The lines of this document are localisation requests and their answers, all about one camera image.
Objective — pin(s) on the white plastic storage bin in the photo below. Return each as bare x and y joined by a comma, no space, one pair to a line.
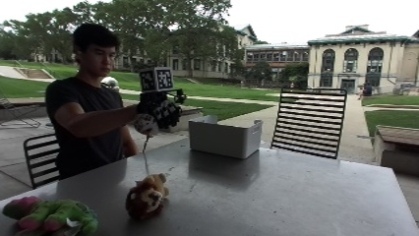
225,139

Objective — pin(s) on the silver sphere sculpture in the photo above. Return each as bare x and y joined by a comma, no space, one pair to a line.
111,83

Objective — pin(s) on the black slatted metal chair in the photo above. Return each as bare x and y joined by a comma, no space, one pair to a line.
42,160
310,121

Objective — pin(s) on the brown lion soft toy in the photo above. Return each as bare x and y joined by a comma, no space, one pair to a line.
147,196

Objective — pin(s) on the folding metal chair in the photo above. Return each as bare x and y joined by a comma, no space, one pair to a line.
18,113

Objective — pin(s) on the white spotted soft toy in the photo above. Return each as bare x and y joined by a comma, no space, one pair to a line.
145,124

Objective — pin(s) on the concrete planter with wooden top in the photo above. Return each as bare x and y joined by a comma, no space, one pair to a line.
397,147

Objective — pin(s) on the large green tree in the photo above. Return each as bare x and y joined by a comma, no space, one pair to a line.
144,26

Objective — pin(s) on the the person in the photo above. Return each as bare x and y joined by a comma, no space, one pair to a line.
87,131

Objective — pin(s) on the white cube with black markers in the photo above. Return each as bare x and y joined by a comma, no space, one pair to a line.
156,79

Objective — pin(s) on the building behind trees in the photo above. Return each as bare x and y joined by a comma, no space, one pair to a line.
209,62

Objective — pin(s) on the outdoor concrete stairs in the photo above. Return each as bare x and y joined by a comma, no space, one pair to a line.
35,72

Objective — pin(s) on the brick building with flat roof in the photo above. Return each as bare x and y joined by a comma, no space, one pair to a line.
277,57

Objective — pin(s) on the beige building with arched windows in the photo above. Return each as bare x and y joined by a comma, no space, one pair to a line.
362,62

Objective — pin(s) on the green and pink soft toy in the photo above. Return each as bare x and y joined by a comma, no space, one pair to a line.
52,216

